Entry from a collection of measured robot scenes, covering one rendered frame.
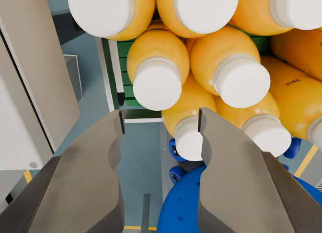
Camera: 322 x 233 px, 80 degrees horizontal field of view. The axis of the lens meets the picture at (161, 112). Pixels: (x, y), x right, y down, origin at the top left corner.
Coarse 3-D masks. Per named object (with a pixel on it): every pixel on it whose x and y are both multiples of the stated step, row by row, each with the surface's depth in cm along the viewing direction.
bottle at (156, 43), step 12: (156, 24) 23; (144, 36) 19; (156, 36) 18; (168, 36) 18; (180, 36) 23; (132, 48) 19; (144, 48) 17; (156, 48) 17; (168, 48) 17; (180, 48) 18; (132, 60) 18; (144, 60) 16; (156, 60) 16; (168, 60) 16; (180, 60) 17; (132, 72) 18; (180, 72) 17; (132, 84) 19
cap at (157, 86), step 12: (144, 72) 15; (156, 72) 15; (168, 72) 15; (144, 84) 15; (156, 84) 15; (168, 84) 15; (180, 84) 15; (144, 96) 16; (156, 96) 16; (168, 96) 16; (156, 108) 16
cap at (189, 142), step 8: (184, 128) 18; (192, 128) 18; (176, 136) 19; (184, 136) 18; (192, 136) 18; (200, 136) 18; (176, 144) 18; (184, 144) 18; (192, 144) 18; (200, 144) 18; (184, 152) 19; (192, 152) 19; (200, 152) 19; (192, 160) 19; (200, 160) 19
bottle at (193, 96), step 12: (192, 84) 23; (180, 96) 21; (192, 96) 21; (204, 96) 21; (168, 108) 21; (180, 108) 20; (192, 108) 20; (216, 108) 22; (168, 120) 21; (180, 120) 20; (192, 120) 19
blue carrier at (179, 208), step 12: (204, 168) 36; (180, 180) 34; (192, 180) 34; (300, 180) 33; (180, 192) 32; (192, 192) 32; (312, 192) 31; (168, 204) 30; (180, 204) 30; (192, 204) 30; (168, 216) 28; (180, 216) 28; (192, 216) 28; (168, 228) 27; (180, 228) 27; (192, 228) 27
